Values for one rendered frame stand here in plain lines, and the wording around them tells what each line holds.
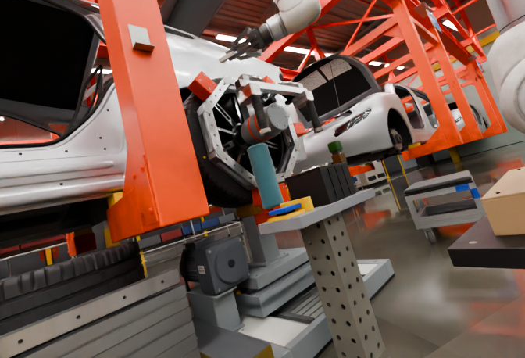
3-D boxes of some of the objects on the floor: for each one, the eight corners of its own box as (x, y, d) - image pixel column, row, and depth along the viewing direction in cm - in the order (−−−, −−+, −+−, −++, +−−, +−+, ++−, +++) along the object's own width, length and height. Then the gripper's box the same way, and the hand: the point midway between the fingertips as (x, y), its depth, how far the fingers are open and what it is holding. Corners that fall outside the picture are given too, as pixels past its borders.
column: (355, 341, 83) (316, 214, 90) (385, 349, 76) (340, 209, 82) (339, 360, 76) (297, 221, 83) (370, 370, 69) (322, 217, 76)
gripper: (277, 48, 108) (229, 76, 113) (264, 19, 106) (216, 48, 112) (276, 45, 101) (224, 74, 106) (262, 13, 99) (209, 44, 104)
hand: (226, 57), depth 108 cm, fingers closed
